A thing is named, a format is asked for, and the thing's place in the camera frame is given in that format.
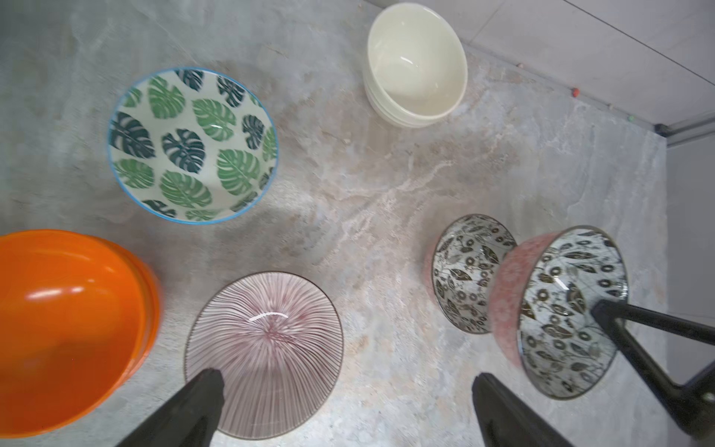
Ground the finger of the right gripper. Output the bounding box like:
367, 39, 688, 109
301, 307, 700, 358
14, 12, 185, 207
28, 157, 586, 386
590, 300, 714, 440

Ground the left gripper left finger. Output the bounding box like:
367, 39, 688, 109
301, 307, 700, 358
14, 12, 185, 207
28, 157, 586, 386
117, 368, 225, 447

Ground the orange bowl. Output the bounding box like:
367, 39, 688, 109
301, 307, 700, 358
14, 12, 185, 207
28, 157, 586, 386
1, 229, 146, 439
94, 237, 164, 387

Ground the small green leaf bowl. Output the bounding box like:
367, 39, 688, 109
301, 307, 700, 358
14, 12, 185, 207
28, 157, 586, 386
107, 67, 279, 225

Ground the purple striped bowl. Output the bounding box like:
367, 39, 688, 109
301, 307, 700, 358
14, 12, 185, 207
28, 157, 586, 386
184, 271, 344, 441

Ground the cream bowl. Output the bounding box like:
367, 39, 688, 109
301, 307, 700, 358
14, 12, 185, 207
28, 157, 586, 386
362, 3, 468, 129

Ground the black floral bowl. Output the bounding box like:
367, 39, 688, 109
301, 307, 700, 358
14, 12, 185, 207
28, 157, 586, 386
426, 213, 517, 335
488, 225, 629, 400

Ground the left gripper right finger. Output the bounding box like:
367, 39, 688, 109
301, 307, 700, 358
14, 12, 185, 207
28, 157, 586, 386
472, 372, 573, 447

